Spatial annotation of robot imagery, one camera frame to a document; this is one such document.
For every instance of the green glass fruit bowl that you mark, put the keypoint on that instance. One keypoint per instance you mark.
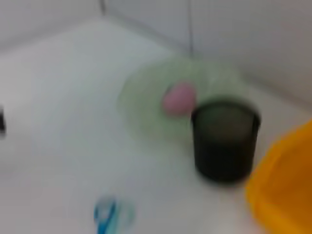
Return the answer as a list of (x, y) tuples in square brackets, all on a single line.
[(143, 109)]

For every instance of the black mesh pen holder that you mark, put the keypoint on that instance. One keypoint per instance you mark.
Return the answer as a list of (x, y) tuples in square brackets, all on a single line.
[(224, 151)]

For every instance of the pink peach toy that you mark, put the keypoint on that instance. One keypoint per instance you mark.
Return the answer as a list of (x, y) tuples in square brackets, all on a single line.
[(179, 100)]

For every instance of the yellow plastic bin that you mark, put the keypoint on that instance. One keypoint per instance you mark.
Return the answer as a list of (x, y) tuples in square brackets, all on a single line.
[(282, 182)]

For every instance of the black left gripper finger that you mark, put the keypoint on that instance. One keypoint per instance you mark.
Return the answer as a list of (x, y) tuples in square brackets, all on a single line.
[(2, 122)]

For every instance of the blue scissors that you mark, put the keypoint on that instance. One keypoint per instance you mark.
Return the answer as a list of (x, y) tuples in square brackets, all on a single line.
[(104, 219)]

